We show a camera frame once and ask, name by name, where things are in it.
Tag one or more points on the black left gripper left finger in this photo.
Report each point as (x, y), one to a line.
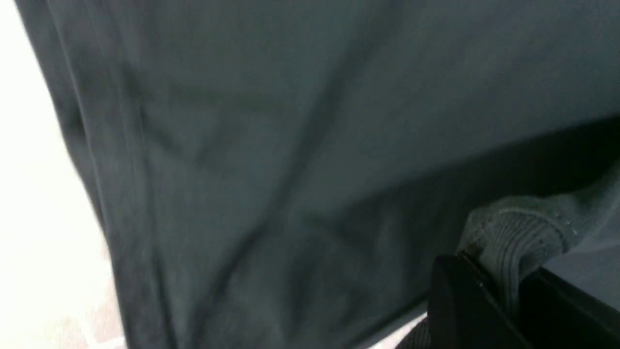
(462, 312)

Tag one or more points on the dark gray long-sleeve shirt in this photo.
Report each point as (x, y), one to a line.
(282, 174)

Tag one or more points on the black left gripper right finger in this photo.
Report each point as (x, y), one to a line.
(554, 314)

